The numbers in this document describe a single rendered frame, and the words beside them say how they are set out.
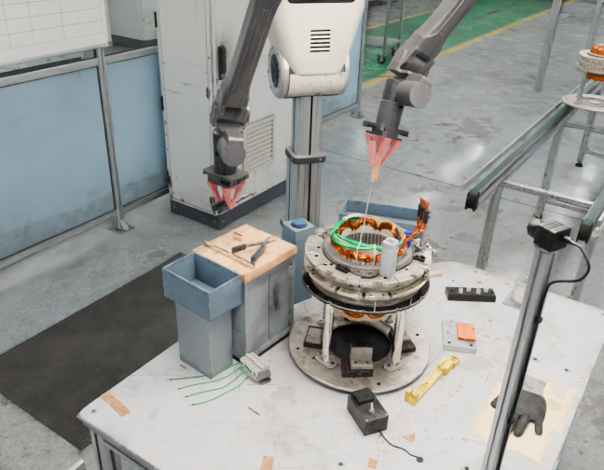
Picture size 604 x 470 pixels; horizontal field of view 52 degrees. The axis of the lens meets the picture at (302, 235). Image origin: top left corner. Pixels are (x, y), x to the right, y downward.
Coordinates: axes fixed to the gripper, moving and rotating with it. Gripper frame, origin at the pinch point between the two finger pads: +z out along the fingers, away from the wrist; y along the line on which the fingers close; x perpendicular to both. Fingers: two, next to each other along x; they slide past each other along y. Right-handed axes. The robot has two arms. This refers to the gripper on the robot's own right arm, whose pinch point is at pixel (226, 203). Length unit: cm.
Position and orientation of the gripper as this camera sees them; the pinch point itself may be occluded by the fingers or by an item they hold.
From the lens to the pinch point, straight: 157.0
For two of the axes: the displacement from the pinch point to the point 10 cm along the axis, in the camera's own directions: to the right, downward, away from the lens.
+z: -0.3, 8.7, 4.9
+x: 6.2, -3.7, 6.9
